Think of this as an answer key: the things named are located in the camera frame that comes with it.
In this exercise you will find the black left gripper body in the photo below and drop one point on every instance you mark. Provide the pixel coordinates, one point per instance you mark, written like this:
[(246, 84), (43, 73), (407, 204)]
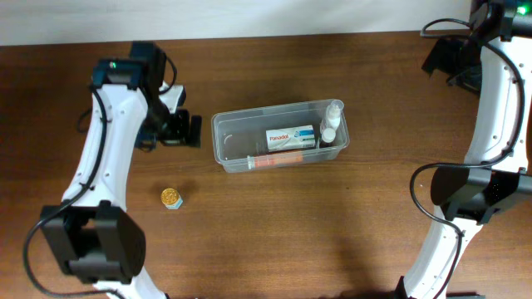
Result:
[(169, 129)]

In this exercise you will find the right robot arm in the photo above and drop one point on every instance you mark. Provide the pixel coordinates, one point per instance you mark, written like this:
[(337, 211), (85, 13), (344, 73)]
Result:
[(493, 61)]

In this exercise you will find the orange effervescent tablet tube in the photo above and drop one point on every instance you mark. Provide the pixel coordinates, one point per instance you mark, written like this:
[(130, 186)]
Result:
[(275, 160)]

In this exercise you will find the white spray bottle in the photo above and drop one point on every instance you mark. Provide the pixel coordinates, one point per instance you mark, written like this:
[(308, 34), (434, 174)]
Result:
[(332, 116)]

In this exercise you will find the clear plastic container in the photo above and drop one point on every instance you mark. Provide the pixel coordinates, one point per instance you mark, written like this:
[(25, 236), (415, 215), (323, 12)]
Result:
[(242, 133)]

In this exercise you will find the white Panadol box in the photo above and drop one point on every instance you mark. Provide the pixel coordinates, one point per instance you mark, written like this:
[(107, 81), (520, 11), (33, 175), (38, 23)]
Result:
[(293, 138)]

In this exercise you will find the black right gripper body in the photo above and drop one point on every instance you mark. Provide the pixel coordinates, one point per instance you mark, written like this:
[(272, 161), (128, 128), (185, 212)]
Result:
[(459, 61)]

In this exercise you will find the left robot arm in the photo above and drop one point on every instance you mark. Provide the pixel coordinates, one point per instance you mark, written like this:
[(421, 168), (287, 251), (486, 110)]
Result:
[(90, 234)]

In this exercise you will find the dark bottle white cap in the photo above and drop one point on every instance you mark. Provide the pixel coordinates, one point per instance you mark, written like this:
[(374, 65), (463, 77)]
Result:
[(327, 138)]

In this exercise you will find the gold lid small jar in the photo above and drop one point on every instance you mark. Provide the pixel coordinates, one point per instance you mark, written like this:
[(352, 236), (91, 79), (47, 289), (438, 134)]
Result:
[(171, 198)]

